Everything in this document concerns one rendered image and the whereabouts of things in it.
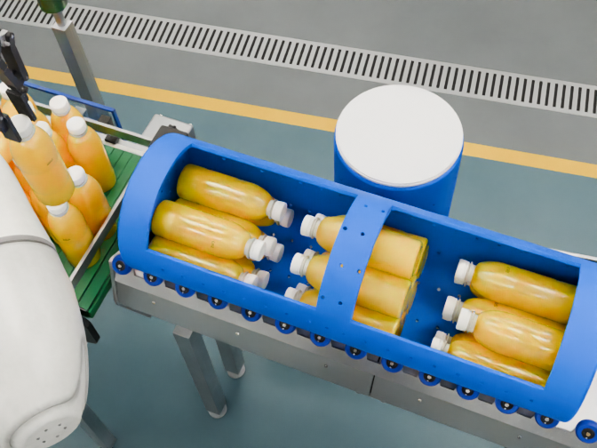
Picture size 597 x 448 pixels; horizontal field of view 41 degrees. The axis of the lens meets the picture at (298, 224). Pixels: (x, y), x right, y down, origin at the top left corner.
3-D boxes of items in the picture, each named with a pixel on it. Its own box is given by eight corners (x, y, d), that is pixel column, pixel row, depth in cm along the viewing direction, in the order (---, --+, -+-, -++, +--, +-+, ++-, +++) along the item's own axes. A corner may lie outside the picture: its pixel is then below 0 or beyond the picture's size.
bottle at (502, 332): (590, 354, 131) (470, 313, 136) (575, 388, 134) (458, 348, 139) (591, 332, 137) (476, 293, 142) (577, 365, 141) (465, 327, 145)
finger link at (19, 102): (4, 92, 128) (7, 88, 128) (19, 116, 134) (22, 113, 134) (20, 97, 127) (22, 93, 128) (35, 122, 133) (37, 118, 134)
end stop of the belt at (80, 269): (70, 295, 167) (67, 288, 164) (67, 293, 167) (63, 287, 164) (158, 150, 185) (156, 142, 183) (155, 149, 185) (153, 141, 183)
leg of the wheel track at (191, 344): (222, 420, 248) (189, 341, 195) (205, 414, 250) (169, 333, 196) (229, 404, 251) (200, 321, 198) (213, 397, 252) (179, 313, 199)
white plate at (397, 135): (478, 173, 167) (477, 177, 169) (445, 76, 182) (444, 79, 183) (348, 194, 166) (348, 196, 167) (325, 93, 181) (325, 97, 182)
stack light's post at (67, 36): (156, 260, 279) (64, 31, 186) (147, 256, 280) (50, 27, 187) (162, 250, 281) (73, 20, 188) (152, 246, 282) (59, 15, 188)
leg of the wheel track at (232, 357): (240, 380, 255) (214, 293, 201) (224, 374, 256) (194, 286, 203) (248, 364, 258) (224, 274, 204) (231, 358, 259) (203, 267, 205)
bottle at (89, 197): (117, 212, 183) (94, 160, 165) (118, 239, 179) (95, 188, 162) (84, 217, 182) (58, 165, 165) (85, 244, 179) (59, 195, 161)
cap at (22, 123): (4, 132, 133) (1, 125, 131) (21, 116, 134) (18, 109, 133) (22, 142, 132) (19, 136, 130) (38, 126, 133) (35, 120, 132)
